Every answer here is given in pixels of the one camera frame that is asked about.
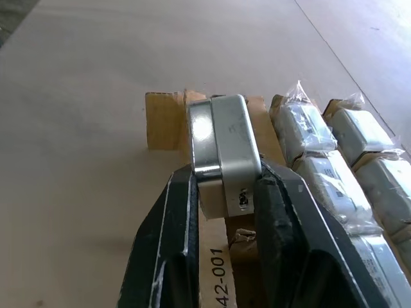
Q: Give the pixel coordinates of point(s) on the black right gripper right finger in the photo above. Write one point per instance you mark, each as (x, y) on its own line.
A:
(308, 244)

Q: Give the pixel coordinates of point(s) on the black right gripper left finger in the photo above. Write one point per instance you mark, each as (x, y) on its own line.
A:
(160, 244)

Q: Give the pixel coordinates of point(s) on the bare silver camera module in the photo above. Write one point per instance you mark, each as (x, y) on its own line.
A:
(221, 141)

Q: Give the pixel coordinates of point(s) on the cardboard divider tray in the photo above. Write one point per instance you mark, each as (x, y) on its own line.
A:
(167, 128)

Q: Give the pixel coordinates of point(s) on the silver camera in plastic bag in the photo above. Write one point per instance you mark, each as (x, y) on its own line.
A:
(303, 126)
(358, 128)
(334, 192)
(382, 269)
(387, 189)

